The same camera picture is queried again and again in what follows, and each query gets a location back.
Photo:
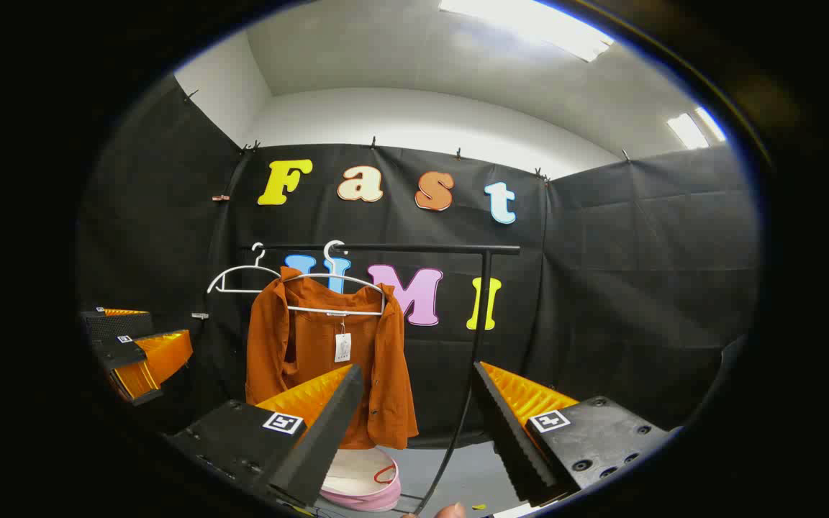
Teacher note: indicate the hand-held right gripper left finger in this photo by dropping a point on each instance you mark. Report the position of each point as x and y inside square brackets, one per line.
[321, 439]

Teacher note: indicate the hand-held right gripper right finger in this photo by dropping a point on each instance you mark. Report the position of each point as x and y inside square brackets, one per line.
[508, 439]

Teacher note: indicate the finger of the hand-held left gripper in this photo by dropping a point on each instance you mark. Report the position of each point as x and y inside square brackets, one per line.
[116, 325]
[162, 356]

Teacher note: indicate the pink white laundry hamper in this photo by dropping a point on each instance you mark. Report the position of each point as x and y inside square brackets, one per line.
[357, 475]

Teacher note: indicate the orange ribbed shirt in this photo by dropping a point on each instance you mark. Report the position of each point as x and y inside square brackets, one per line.
[386, 374]

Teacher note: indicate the white clothes hanger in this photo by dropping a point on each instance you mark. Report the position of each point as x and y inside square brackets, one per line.
[357, 313]

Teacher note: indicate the white empty hanger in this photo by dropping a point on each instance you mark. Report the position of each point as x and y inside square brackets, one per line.
[242, 268]

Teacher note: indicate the black metal clothes rack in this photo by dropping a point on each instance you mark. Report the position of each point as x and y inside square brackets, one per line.
[422, 249]

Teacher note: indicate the black backdrop cloth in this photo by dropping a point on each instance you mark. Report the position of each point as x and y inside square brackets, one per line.
[601, 288]

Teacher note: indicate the small ceiling light panel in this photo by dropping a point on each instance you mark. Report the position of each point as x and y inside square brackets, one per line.
[686, 131]
[711, 124]

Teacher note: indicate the large ceiling light panel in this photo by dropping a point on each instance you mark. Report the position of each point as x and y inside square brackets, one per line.
[529, 25]

